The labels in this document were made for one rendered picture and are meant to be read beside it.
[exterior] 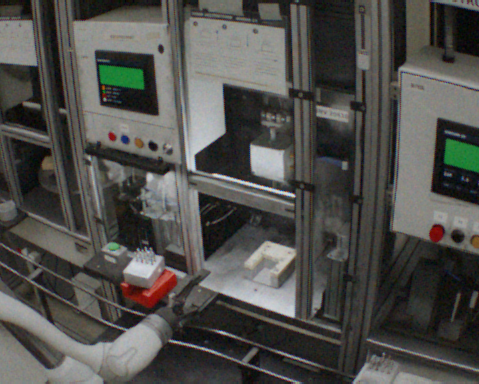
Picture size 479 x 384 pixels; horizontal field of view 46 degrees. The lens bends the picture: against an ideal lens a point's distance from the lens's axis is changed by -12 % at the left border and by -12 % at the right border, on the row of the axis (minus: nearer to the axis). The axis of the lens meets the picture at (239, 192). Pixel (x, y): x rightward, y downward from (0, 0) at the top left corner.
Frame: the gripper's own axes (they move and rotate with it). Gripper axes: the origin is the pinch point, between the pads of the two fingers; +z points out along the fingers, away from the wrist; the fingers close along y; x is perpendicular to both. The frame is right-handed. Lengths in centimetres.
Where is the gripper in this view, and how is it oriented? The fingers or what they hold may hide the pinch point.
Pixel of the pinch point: (202, 286)
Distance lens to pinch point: 181.1
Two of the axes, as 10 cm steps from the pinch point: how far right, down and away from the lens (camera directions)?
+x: -8.5, -2.3, 4.8
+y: -0.5, -8.6, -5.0
